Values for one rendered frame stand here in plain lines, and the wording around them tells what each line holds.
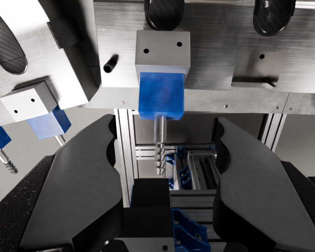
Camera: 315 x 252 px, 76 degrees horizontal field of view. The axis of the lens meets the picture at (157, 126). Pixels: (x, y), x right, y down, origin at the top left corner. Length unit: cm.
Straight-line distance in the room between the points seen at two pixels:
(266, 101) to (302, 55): 13
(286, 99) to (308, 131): 122
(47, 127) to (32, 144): 127
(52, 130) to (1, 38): 13
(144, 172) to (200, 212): 69
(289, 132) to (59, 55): 144
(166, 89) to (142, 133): 88
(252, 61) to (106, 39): 17
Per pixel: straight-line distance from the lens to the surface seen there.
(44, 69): 31
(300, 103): 42
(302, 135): 162
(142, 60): 19
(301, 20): 27
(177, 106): 19
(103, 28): 24
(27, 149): 164
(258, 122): 115
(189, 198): 63
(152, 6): 23
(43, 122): 33
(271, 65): 29
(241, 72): 28
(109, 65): 22
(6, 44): 33
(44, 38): 30
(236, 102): 37
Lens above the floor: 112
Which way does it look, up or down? 61 degrees down
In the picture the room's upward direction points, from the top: 180 degrees counter-clockwise
